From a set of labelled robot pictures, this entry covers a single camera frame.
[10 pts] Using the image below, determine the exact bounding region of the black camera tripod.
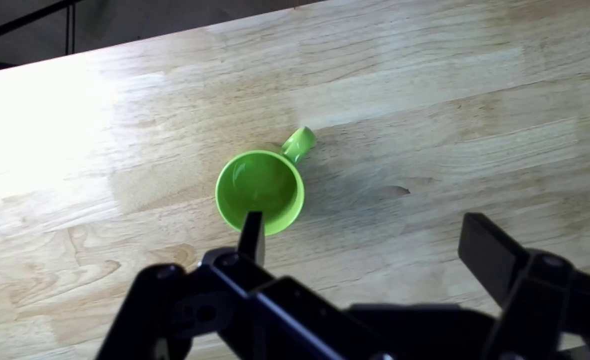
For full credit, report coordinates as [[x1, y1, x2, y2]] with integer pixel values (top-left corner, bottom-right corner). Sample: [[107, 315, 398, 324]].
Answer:
[[0, 0, 82, 76]]

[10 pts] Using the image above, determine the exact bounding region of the green ceramic mug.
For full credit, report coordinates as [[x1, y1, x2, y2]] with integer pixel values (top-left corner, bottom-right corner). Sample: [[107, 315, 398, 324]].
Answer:
[[213, 127, 321, 239]]

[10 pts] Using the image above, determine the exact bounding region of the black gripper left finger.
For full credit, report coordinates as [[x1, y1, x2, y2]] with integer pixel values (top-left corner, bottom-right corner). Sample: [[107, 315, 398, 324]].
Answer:
[[95, 211, 397, 360]]

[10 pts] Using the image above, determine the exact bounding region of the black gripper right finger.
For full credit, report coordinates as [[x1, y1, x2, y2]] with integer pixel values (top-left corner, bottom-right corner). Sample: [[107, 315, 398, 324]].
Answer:
[[459, 213, 590, 360]]

